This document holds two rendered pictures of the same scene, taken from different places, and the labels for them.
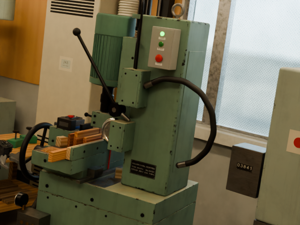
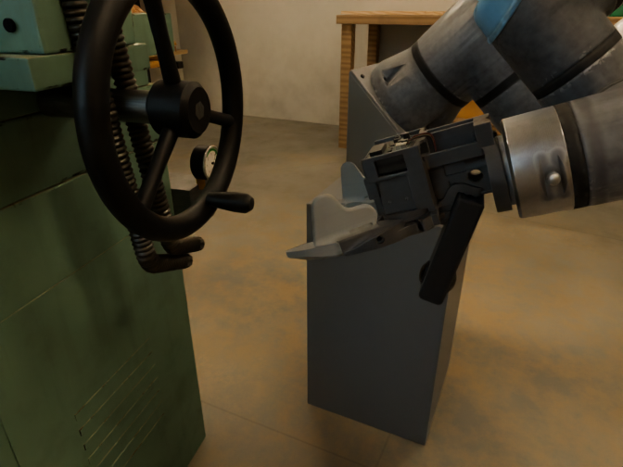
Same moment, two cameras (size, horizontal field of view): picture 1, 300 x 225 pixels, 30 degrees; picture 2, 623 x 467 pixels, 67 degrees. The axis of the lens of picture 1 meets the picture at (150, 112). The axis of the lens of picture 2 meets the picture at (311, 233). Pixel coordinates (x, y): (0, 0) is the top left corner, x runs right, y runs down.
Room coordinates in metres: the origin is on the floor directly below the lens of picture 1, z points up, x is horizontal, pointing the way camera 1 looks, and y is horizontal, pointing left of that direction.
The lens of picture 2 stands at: (3.17, 0.56, 0.91)
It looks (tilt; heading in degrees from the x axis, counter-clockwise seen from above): 26 degrees down; 170
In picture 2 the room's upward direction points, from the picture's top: straight up
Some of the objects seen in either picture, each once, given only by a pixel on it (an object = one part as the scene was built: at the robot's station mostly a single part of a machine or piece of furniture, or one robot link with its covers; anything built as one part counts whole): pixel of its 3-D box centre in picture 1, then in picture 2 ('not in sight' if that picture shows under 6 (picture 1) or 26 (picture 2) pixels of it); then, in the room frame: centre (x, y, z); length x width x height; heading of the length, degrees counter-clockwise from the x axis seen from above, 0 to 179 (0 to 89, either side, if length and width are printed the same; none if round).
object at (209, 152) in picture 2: (22, 202); (204, 167); (2.35, 0.50, 0.65); 0.06 x 0.04 x 0.08; 153
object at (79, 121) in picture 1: (69, 121); not in sight; (2.58, 0.37, 0.99); 0.13 x 0.11 x 0.06; 153
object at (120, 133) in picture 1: (121, 135); not in sight; (2.26, 0.10, 1.02); 0.09 x 0.07 x 0.12; 153
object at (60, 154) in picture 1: (92, 146); not in sight; (2.42, 0.23, 0.92); 0.60 x 0.02 x 0.04; 153
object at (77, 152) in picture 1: (110, 144); not in sight; (2.48, 0.16, 0.93); 0.60 x 0.02 x 0.06; 153
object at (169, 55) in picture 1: (164, 47); not in sight; (2.21, -0.02, 1.40); 0.10 x 0.06 x 0.16; 63
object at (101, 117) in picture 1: (107, 122); not in sight; (2.47, 0.18, 1.03); 0.14 x 0.07 x 0.09; 63
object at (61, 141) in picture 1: (61, 141); not in sight; (2.44, 0.37, 0.92); 0.04 x 0.03 x 0.04; 143
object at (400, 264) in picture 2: not in sight; (388, 296); (2.27, 0.90, 0.28); 0.30 x 0.30 x 0.55; 55
